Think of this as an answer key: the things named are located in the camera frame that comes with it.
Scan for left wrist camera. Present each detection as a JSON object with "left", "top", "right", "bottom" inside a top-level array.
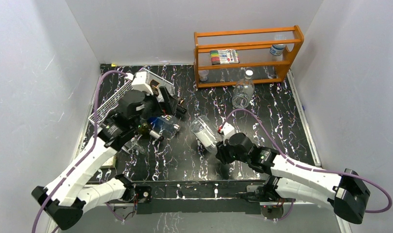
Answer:
[{"left": 125, "top": 71, "right": 154, "bottom": 95}]

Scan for dark green wine bottle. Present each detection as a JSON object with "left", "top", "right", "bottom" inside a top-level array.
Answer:
[{"left": 138, "top": 124, "right": 164, "bottom": 142}]

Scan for grey bottle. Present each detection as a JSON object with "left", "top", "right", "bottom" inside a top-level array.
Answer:
[{"left": 143, "top": 68, "right": 175, "bottom": 96}]

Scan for purple cable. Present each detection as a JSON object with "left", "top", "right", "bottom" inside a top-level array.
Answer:
[
  {"left": 31, "top": 70, "right": 134, "bottom": 233},
  {"left": 217, "top": 108, "right": 393, "bottom": 214}
]

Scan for marker pen set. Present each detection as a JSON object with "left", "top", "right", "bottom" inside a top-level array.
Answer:
[{"left": 209, "top": 49, "right": 239, "bottom": 65}]

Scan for blue square bottle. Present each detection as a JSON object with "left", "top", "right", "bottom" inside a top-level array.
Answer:
[{"left": 148, "top": 115, "right": 181, "bottom": 135}]

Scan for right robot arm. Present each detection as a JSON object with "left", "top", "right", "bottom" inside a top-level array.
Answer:
[{"left": 216, "top": 133, "right": 371, "bottom": 224}]

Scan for white power strip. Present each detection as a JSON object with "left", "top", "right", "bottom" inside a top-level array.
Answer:
[{"left": 100, "top": 156, "right": 117, "bottom": 169}]

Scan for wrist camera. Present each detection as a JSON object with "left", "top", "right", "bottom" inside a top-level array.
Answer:
[
  {"left": 125, "top": 71, "right": 154, "bottom": 95},
  {"left": 218, "top": 122, "right": 235, "bottom": 141}
]

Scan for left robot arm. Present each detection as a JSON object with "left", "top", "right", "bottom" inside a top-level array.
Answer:
[{"left": 32, "top": 84, "right": 181, "bottom": 230}]

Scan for white wire wine rack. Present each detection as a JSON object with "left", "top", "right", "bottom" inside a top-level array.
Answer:
[{"left": 97, "top": 67, "right": 177, "bottom": 126}]

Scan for small glass jar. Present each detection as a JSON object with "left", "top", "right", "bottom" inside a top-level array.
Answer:
[{"left": 198, "top": 70, "right": 209, "bottom": 83}]

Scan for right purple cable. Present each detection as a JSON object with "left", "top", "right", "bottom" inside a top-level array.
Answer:
[{"left": 217, "top": 108, "right": 393, "bottom": 214}]

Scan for orange wooden shelf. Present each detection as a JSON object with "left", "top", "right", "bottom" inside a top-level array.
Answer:
[{"left": 194, "top": 25, "right": 305, "bottom": 89}]

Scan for clear round white-capped bottle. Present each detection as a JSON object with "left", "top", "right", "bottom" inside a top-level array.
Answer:
[{"left": 190, "top": 115, "right": 221, "bottom": 154}]

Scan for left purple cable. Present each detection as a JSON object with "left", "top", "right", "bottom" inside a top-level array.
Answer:
[{"left": 31, "top": 70, "right": 134, "bottom": 233}]

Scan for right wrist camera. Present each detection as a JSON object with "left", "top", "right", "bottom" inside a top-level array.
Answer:
[{"left": 218, "top": 122, "right": 235, "bottom": 141}]

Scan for clear glass bottle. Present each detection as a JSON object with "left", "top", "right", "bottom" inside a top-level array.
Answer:
[{"left": 122, "top": 137, "right": 146, "bottom": 154}]

